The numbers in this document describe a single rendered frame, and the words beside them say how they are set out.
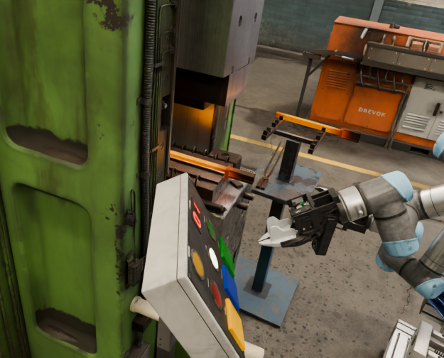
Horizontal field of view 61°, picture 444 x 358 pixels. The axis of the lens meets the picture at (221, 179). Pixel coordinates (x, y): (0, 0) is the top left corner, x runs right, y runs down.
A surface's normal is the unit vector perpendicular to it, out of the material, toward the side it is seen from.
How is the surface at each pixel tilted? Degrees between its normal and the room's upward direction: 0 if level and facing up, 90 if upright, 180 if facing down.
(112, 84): 89
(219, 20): 90
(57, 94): 89
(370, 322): 0
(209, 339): 90
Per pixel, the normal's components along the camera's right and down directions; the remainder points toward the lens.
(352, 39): -0.33, 0.43
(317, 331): 0.13, -0.86
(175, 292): 0.07, 0.50
